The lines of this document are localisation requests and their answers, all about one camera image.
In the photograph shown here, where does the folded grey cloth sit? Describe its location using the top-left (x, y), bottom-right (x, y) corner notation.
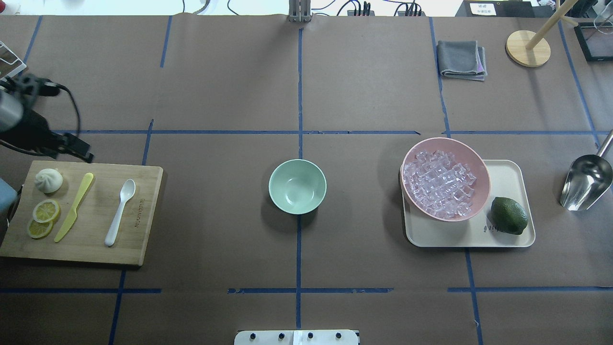
top-left (436, 41), bottom-right (488, 81)

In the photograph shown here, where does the black box with label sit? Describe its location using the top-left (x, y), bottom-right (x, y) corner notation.
top-left (455, 0), bottom-right (554, 18)

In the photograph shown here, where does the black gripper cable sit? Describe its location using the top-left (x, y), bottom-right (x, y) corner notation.
top-left (0, 74), bottom-right (82, 159)

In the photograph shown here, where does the cream plastic tray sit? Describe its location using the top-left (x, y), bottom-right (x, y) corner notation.
top-left (403, 160), bottom-right (536, 248)

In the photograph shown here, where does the black power strip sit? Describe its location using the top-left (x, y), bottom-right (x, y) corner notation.
top-left (346, 0), bottom-right (375, 17)

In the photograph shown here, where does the pink bowl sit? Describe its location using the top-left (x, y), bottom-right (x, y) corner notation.
top-left (400, 137), bottom-right (490, 222)

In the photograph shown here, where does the green lime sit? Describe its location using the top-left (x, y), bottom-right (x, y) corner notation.
top-left (490, 196), bottom-right (528, 235)

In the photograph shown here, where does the metal ice scoop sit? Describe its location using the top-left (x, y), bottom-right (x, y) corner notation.
top-left (559, 131), bottom-right (613, 211)

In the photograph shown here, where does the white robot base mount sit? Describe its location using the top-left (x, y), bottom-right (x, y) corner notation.
top-left (234, 328), bottom-right (361, 345)

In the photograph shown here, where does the black framed tray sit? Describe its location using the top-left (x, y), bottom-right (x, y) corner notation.
top-left (574, 21), bottom-right (613, 62)

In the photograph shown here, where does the white plastic spoon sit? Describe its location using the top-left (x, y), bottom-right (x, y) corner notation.
top-left (104, 179), bottom-right (136, 247)

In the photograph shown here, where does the wooden stand with pole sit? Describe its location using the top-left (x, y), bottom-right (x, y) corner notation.
top-left (504, 0), bottom-right (576, 68)

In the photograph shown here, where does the bamboo cutting board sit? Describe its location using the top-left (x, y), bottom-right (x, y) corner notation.
top-left (1, 160), bottom-right (165, 266)

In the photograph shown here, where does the clear ice cubes pile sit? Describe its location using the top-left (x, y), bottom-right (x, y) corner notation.
top-left (400, 150), bottom-right (477, 220)

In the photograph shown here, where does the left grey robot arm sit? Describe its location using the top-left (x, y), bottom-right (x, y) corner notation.
top-left (0, 92), bottom-right (94, 163)

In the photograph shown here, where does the mint green bowl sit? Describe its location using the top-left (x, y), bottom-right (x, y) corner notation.
top-left (268, 159), bottom-right (328, 215)

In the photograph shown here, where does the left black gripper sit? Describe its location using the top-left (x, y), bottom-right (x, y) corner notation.
top-left (0, 109), bottom-right (94, 163)

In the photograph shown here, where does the yellow plastic knife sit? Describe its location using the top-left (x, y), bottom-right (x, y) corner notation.
top-left (54, 172), bottom-right (94, 243)

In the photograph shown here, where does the metal camera post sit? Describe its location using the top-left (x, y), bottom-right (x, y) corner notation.
top-left (288, 0), bottom-right (312, 23)

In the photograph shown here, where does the white wire rack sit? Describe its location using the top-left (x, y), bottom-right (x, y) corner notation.
top-left (0, 41), bottom-right (27, 81)

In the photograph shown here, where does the white steamed bun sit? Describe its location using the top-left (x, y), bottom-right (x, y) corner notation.
top-left (34, 168), bottom-right (64, 194)

